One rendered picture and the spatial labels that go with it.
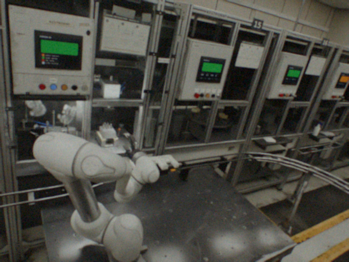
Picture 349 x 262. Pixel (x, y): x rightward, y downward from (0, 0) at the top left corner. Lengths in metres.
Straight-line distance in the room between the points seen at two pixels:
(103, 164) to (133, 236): 0.61
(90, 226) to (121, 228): 0.16
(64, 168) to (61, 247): 0.77
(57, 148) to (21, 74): 0.78
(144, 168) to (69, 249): 0.61
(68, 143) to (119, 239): 0.63
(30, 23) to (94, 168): 0.98
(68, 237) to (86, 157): 0.88
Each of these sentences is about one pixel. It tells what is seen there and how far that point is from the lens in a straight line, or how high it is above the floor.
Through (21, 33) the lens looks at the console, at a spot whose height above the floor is 1.70.
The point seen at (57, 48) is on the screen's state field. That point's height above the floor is 1.65.
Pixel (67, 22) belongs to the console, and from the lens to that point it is 1.61.
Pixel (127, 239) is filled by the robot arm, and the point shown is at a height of 0.90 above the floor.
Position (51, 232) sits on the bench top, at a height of 0.68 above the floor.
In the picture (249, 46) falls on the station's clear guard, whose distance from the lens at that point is 2.35.
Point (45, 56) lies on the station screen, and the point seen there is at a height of 1.60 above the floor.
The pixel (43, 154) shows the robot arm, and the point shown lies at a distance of 0.97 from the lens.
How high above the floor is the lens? 1.91
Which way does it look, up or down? 23 degrees down
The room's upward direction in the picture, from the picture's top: 12 degrees clockwise
